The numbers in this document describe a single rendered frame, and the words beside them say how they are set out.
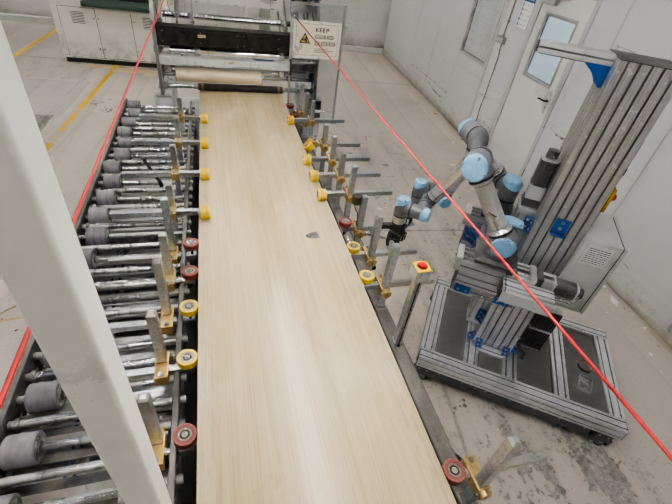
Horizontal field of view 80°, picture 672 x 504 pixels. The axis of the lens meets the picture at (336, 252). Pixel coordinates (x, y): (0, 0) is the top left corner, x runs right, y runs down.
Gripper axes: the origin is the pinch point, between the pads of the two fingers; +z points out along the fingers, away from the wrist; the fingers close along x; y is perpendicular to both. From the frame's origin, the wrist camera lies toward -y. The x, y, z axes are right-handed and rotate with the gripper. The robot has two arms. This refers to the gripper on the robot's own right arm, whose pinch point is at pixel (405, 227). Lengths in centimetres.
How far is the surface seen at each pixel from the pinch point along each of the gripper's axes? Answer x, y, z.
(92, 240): 5, -185, 1
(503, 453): -155, -36, -27
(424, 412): -119, -36, 13
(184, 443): -123, -133, -8
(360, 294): -63, -52, -7
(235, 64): 225, -94, -35
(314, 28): 222, -21, -72
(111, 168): 85, -188, 0
